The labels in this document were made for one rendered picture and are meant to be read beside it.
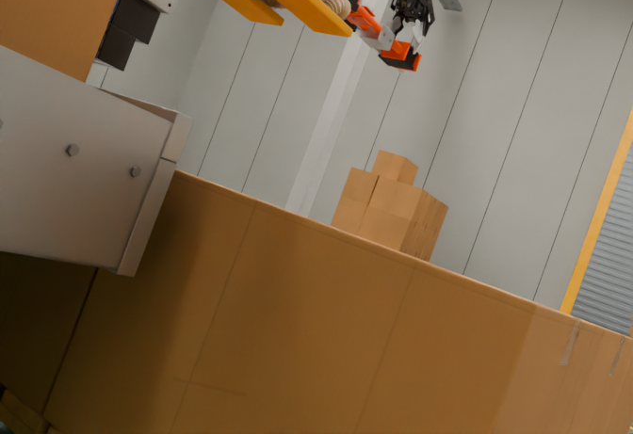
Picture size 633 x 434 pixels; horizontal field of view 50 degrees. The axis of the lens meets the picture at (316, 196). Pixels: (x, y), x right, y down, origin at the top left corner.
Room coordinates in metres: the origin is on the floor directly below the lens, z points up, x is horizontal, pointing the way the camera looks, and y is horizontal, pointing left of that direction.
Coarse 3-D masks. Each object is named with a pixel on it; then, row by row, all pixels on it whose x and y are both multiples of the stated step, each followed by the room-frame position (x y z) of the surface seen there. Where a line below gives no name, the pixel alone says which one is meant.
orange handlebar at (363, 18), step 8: (360, 8) 1.58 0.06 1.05; (368, 8) 1.61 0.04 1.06; (352, 16) 1.61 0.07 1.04; (360, 16) 1.60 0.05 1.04; (368, 16) 1.62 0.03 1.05; (360, 24) 1.67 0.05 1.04; (368, 24) 1.63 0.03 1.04; (376, 24) 1.65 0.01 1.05; (376, 32) 1.68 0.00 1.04; (392, 48) 1.76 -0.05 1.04; (400, 48) 1.77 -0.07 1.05
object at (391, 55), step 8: (408, 48) 1.77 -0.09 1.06; (384, 56) 1.81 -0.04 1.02; (392, 56) 1.79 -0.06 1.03; (400, 56) 1.78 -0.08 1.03; (408, 56) 1.81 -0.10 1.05; (416, 56) 1.84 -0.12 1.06; (392, 64) 1.85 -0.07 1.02; (400, 64) 1.82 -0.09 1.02; (408, 64) 1.81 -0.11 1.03; (416, 64) 1.84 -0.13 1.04
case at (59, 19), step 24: (0, 0) 0.77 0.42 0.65; (24, 0) 0.79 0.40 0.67; (48, 0) 0.81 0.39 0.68; (72, 0) 0.84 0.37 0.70; (96, 0) 0.86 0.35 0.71; (0, 24) 0.78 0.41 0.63; (24, 24) 0.80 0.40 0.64; (48, 24) 0.82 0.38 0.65; (72, 24) 0.85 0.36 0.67; (96, 24) 0.87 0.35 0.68; (24, 48) 0.81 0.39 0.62; (48, 48) 0.83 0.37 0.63; (72, 48) 0.86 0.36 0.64; (96, 48) 0.88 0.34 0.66; (72, 72) 0.87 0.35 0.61
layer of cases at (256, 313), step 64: (192, 192) 0.91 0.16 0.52; (0, 256) 1.11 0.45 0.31; (192, 256) 0.89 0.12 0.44; (256, 256) 0.83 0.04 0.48; (320, 256) 0.78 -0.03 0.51; (384, 256) 0.74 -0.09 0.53; (0, 320) 1.07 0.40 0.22; (64, 320) 0.99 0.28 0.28; (128, 320) 0.93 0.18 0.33; (192, 320) 0.87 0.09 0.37; (256, 320) 0.81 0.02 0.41; (320, 320) 0.77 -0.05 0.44; (384, 320) 0.73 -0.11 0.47; (448, 320) 0.69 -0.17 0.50; (512, 320) 0.66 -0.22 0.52; (576, 320) 0.81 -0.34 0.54; (64, 384) 0.97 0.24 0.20; (128, 384) 0.90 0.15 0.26; (192, 384) 0.85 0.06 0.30; (256, 384) 0.80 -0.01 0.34; (320, 384) 0.75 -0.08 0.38; (384, 384) 0.71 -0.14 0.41; (448, 384) 0.68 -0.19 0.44; (512, 384) 0.66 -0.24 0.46; (576, 384) 0.92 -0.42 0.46
